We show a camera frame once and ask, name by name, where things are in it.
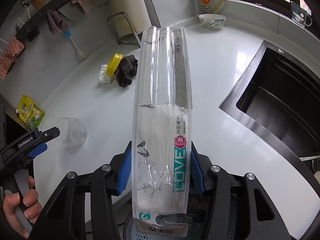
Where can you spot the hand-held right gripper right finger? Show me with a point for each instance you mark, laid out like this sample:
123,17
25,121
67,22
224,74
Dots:
197,172

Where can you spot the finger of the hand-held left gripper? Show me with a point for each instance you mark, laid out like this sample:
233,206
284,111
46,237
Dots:
48,133
37,151

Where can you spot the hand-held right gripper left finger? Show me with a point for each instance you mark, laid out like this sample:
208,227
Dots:
125,172

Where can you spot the clear plastic cup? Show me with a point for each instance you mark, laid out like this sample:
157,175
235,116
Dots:
71,132

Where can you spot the clear toothbrush package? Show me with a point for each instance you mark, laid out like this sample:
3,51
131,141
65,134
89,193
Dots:
162,105

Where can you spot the person's left hand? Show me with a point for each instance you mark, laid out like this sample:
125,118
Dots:
32,207

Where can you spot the yellow green refill pouch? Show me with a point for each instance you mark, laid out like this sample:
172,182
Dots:
31,112

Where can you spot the white tissue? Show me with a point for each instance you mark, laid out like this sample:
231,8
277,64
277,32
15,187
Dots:
103,77

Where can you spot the pink sponge cloth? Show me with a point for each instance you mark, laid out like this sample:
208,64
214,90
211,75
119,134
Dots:
10,57

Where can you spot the blue white bottle brush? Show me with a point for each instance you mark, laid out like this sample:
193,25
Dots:
73,45

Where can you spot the yellow plastic lid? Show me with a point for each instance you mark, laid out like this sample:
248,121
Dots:
113,63

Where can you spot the black cloth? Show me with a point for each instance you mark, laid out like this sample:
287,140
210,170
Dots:
127,71

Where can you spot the black kitchen sink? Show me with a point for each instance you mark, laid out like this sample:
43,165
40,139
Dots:
275,105

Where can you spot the metal fork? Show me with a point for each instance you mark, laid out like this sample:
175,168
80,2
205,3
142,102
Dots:
18,26

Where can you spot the brown hanging cloth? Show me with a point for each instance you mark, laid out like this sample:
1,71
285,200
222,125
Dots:
56,21

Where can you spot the metal board rack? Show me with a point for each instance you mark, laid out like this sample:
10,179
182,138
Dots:
110,27

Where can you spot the white patterned bowl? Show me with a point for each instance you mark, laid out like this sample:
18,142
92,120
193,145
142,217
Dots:
212,23

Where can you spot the cream cutting board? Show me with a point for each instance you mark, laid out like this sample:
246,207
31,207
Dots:
130,5

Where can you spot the glass mug with print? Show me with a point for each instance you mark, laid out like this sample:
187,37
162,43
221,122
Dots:
300,15

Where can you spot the black wall rack rail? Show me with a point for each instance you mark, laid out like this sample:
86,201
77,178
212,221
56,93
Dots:
50,5

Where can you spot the metal wall hook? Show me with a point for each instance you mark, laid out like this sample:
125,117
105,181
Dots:
102,1

